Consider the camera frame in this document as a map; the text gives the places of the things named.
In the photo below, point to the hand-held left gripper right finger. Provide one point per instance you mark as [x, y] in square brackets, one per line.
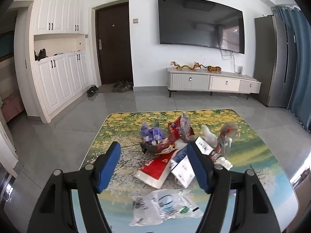
[196, 165]

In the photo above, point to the red and white bag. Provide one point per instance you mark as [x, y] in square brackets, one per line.
[155, 170]

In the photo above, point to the white printed plastic bag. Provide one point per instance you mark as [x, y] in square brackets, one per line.
[165, 206]

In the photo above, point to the golden tiger figurine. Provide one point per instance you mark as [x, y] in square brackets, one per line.
[213, 69]

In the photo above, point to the short golden dragon figurine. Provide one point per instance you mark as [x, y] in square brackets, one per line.
[199, 66]

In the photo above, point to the white router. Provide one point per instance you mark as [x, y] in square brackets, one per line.
[239, 70]

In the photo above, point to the blue curtain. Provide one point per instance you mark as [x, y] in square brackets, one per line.
[300, 65]

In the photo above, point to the pink bedding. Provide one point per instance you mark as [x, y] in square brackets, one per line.
[12, 106]

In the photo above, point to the red snack wrapper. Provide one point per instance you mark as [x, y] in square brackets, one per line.
[175, 128]

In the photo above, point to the dark snack wrapper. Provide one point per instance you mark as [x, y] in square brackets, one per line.
[153, 148]

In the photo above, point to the long golden dragon figurine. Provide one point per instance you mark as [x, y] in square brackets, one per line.
[181, 66]

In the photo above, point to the grey sandals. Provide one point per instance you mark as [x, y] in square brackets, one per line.
[125, 87]
[119, 84]

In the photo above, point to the small white printed carton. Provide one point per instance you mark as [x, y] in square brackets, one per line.
[203, 146]

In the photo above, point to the black bag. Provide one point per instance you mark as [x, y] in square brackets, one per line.
[40, 54]

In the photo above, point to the dark brown entrance door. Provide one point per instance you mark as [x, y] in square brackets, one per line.
[114, 41]

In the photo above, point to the blue and white carton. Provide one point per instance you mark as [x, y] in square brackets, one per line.
[183, 172]

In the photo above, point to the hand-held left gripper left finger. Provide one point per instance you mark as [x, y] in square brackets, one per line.
[109, 165]

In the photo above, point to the clear wrapper with red label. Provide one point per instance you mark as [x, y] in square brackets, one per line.
[224, 136]

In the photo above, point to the grey refrigerator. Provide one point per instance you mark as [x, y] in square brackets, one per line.
[267, 60]

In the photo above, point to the white television stand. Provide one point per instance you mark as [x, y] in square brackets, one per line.
[194, 81]

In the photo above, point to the black shoes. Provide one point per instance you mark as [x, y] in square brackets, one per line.
[92, 91]

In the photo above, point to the purple wrapper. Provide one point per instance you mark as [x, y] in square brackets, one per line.
[151, 133]

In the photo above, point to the white cabinet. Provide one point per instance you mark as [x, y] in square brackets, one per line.
[55, 77]

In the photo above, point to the black wall television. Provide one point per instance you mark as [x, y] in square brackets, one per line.
[199, 21]

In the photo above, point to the clear plastic wrapper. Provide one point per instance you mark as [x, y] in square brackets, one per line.
[185, 123]

